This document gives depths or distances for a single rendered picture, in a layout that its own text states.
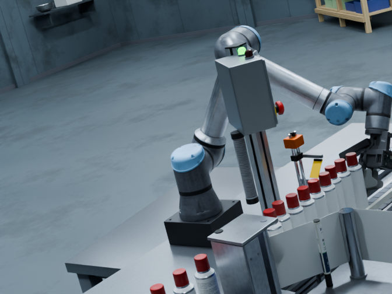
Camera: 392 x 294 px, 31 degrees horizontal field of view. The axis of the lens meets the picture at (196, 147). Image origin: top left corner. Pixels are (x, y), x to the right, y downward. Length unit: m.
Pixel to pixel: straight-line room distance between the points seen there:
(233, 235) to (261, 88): 0.43
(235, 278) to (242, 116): 0.44
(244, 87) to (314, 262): 0.49
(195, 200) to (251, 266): 0.79
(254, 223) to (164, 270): 0.69
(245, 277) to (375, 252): 0.40
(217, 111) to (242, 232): 0.83
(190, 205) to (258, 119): 0.60
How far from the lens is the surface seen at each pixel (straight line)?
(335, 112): 2.18
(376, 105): 2.30
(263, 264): 1.69
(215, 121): 2.45
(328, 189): 2.10
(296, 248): 1.86
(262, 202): 2.15
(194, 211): 2.41
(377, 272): 1.97
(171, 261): 2.40
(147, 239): 2.62
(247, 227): 1.70
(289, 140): 2.11
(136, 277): 2.36
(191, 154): 2.38
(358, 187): 2.24
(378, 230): 1.89
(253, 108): 1.90
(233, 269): 1.69
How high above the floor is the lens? 1.81
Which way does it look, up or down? 16 degrees down
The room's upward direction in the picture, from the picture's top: 14 degrees counter-clockwise
